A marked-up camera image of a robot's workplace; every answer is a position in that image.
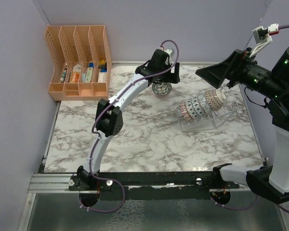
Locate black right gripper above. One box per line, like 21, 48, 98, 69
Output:
196, 47, 288, 99

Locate brown flower pattern bowl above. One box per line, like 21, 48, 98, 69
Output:
204, 90, 226, 111

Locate green leaf pattern bowl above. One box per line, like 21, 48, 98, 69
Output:
152, 83, 172, 96

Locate red zigzag pattern bowl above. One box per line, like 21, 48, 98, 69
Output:
198, 92, 214, 114

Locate red diamond pattern bowl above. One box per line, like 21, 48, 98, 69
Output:
191, 96, 206, 117

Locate red quatrefoil pattern bowl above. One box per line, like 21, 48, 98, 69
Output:
179, 103, 192, 122

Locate blue triangle pattern bowl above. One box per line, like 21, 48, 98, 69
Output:
185, 99, 198, 120

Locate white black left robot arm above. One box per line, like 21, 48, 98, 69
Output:
77, 46, 179, 190

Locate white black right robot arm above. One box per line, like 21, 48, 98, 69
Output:
196, 47, 289, 204

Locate items in organizer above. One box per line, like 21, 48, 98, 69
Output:
60, 60, 107, 83

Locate peach plastic desk organizer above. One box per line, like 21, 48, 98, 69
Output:
44, 26, 112, 102

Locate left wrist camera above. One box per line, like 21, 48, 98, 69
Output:
159, 47, 175, 58

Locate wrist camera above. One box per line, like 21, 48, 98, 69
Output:
249, 24, 279, 58
159, 47, 175, 58

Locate white wire dish rack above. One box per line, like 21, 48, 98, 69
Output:
176, 87, 240, 132

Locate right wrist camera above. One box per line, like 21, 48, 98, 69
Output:
249, 24, 279, 58

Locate black mounting base rail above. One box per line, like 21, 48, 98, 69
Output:
69, 170, 239, 201

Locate aluminium extrusion rail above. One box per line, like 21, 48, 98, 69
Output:
28, 173, 72, 193

